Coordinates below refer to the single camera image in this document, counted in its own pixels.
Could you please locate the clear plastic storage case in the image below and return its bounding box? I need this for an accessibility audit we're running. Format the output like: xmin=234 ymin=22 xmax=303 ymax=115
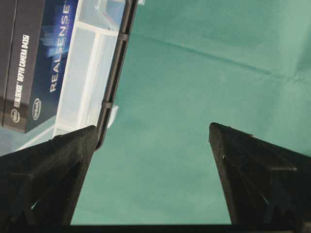
xmin=0 ymin=0 xmax=125 ymax=154

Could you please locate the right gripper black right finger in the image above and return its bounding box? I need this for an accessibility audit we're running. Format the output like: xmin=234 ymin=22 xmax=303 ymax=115
xmin=208 ymin=122 xmax=311 ymax=226

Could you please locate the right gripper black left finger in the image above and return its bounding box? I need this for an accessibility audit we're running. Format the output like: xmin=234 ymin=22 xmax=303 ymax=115
xmin=0 ymin=126 xmax=98 ymax=226

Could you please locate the black RealSense box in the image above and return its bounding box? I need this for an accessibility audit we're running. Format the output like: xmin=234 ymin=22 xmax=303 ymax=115
xmin=0 ymin=0 xmax=78 ymax=133

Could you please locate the green table cloth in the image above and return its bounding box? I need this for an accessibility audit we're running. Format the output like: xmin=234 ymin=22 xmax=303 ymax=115
xmin=72 ymin=0 xmax=311 ymax=225

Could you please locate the black case handle right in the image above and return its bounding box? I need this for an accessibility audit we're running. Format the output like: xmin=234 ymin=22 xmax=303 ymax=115
xmin=95 ymin=0 xmax=138 ymax=150

